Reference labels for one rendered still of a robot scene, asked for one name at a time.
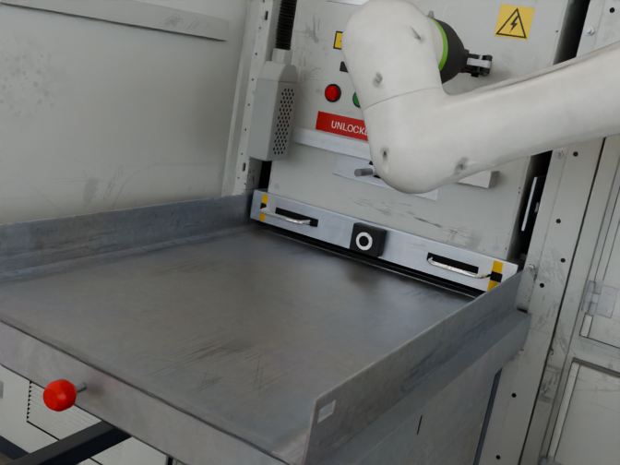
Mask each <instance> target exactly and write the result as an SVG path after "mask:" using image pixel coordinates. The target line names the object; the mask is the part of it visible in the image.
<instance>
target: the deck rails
mask: <svg viewBox="0 0 620 465"><path fill-rule="evenodd" d="M253 195H254V193H246V194H239V195H232V196H225V197H211V198H203V199H196V200H188V201H181V202H173V203H167V204H160V205H152V206H145V207H137V208H130V209H116V210H108V211H101V212H94V213H87V214H79V215H72V216H64V217H57V218H50V219H42V220H35V221H22V222H14V223H7V224H0V283H3V282H8V281H12V280H20V279H25V278H29V277H34V276H39V275H43V274H48V273H52V272H56V271H61V270H66V269H71V268H79V267H84V266H87V265H92V264H97V263H101V262H106V261H111V260H115V259H119V258H124V257H129V256H137V255H142V254H147V253H151V252H155V251H160V250H164V249H169V248H174V247H178V246H183V245H188V244H195V243H200V242H205V241H209V240H214V239H219V238H222V237H227V236H232V235H236V234H241V233H250V232H254V231H258V230H262V228H261V227H258V226H255V225H253V224H249V223H250V214H251V208H252V202H253ZM521 274H522V270H521V271H519V272H517V273H516V274H514V275H513V276H511V277H509V278H508V279H506V280H504V281H502V282H501V283H499V284H497V285H496V286H494V288H492V289H490V290H489V291H487V292H485V293H483V294H482V295H480V296H479V297H477V298H475V299H474V300H472V301H470V302H469V303H467V304H465V305H463V306H462V307H461V308H460V309H458V310H456V311H455V312H453V313H451V314H450V315H448V316H446V317H444V318H443V319H441V320H440V321H438V322H436V323H435V324H433V325H432V326H431V327H429V328H427V329H425V330H424V331H422V332H421V333H419V334H417V335H416V336H414V337H413V338H411V339H409V340H407V341H406V342H404V343H402V344H401V345H400V346H398V347H397V348H395V349H394V350H392V351H390V352H388V353H387V354H385V355H383V356H382V357H380V358H378V359H377V360H375V361H374V362H372V363H370V364H369V365H367V366H366V367H364V368H363V369H361V370H360V371H358V372H356V373H355V374H353V375H351V376H349V377H348V378H346V379H344V380H343V381H341V382H340V383H338V384H337V385H336V386H334V387H332V388H330V389H329V390H327V391H325V392H324V393H322V394H321V395H319V396H317V397H316V398H314V399H313V405H312V410H311V415H310V420H309V425H308V426H307V427H306V428H305V429H304V430H303V431H301V432H300V433H298V434H297V435H295V436H293V437H292V438H290V439H289V440H287V441H286V442H284V443H283V444H281V445H280V446H278V447H276V448H275V449H273V450H272V453H271V454H272V455H274V456H276V457H278V458H280V459H283V460H285V461H287V462H289V463H291V464H292V465H318V464H319V463H320V462H322V461H323V460H324V459H326V458H327V457H328V456H330V455H331V454H332V453H333V452H335V451H336V450H337V449H339V448H340V447H341V446H343V445H344V444H345V443H347V442H348V441H349V440H350V439H352V438H353V437H354V436H356V435H357V434H358V433H360V432H361V431H362V430H363V429H364V428H365V427H366V426H368V425H369V424H370V423H372V422H373V421H374V420H376V419H377V418H378V417H379V416H381V415H382V414H383V413H385V412H386V411H387V410H389V409H390V408H391V407H393V406H394V405H395V404H396V403H398V402H399V401H400V400H402V399H403V398H404V397H406V396H407V395H408V394H410V393H411V392H412V391H413V390H415V389H416V388H417V387H419V386H420V385H421V384H422V383H423V382H424V381H425V380H427V379H428V378H429V377H431V376H432V375H433V374H435V373H436V372H437V371H439V370H440V369H441V368H442V367H444V366H445V365H446V364H448V363H449V362H450V361H452V360H453V359H454V358H456V357H457V356H458V355H459V354H461V353H462V352H464V351H465V350H466V349H467V348H469V347H470V346H471V345H472V344H473V343H474V342H475V341H477V340H478V339H479V338H481V337H482V336H483V335H485V334H486V333H487V332H488V331H490V330H491V329H492V328H494V327H495V326H496V325H498V324H499V323H500V322H502V321H503V320H504V319H505V318H507V317H508V316H510V315H511V314H512V313H513V312H515V311H516V308H514V303H515V300H516V296H517V292H518V288H519V282H520V278H521ZM330 402H332V405H331V410H330V412H329V413H327V414H326V415H324V416H323V417H321V418H320V419H318V416H319V411H320V410H321V409H322V408H324V407H325V406H327V405H328V404H329V403H330Z"/></svg>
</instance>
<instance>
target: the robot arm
mask: <svg viewBox="0 0 620 465"><path fill-rule="evenodd" d="M341 53H342V58H343V61H344V63H345V65H346V67H347V70H348V73H349V75H350V78H351V80H352V84H353V86H354V89H355V92H356V95H357V98H358V101H359V103H360V107H361V110H362V113H363V117H364V124H365V129H366V134H367V138H368V143H369V149H370V154H371V160H372V163H373V165H374V168H375V170H376V172H377V174H378V175H379V177H380V178H381V179H382V180H383V181H384V182H385V183H386V184H387V185H389V186H390V187H392V188H393V189H395V190H398V191H400V192H402V193H406V194H424V193H428V192H431V191H433V190H436V189H437V188H440V187H442V186H444V185H448V184H451V183H453V182H456V181H458V180H460V179H463V178H465V177H468V176H471V175H473V174H476V173H479V172H482V171H485V170H488V169H490V168H493V167H496V166H499V165H502V164H505V163H509V162H512V161H516V160H519V159H523V158H526V157H529V156H532V155H535V154H539V153H542V152H545V151H549V150H552V149H559V148H562V147H565V146H569V145H574V144H578V143H581V142H585V141H589V140H593V139H597V138H602V137H609V136H614V135H619V134H620V41H618V42H614V43H611V44H609V45H606V46H604V47H602V48H600V49H597V50H595V51H592V52H589V53H587V54H583V55H581V56H578V57H575V58H573V59H570V60H567V61H565V62H563V63H560V64H557V65H554V66H549V67H546V68H544V69H541V70H538V71H535V72H532V73H529V74H526V75H523V76H520V77H514V78H511V79H508V80H504V81H501V82H497V83H495V84H491V85H487V86H483V87H479V88H476V89H475V90H472V91H468V92H464V93H460V94H456V95H449V94H447V93H445V92H444V89H443V86H442V84H444V83H445V82H447V81H449V80H451V79H452V78H453V77H455V76H456V75H457V74H458V73H470V74H471V77H476V78H477V77H478V76H479V75H480V76H486V74H487V75H488V74H489V73H490V68H491V63H492V60H493V57H492V56H491V55H490V54H486V55H482V54H470V51H469V50H467V49H464V46H463V43H462V41H461V39H460V38H459V36H458V35H457V33H456V32H455V31H454V30H453V29H452V28H451V27H450V26H449V25H448V24H447V23H446V22H444V21H441V20H438V19H436V18H435V17H434V11H431V10H429V13H428V16H426V15H424V14H423V12H422V11H421V10H420V9H419V8H418V7H417V6H415V5H414V4H412V3H411V2H409V1H407V0H370V1H368V2H366V3H364V4H362V5H361V6H359V7H358V8H357V9H356V10H355V11H354V12H353V13H352V15H351V16H350V17H349V19H348V21H347V23H346V25H345V27H344V30H343V32H342V36H341Z"/></svg>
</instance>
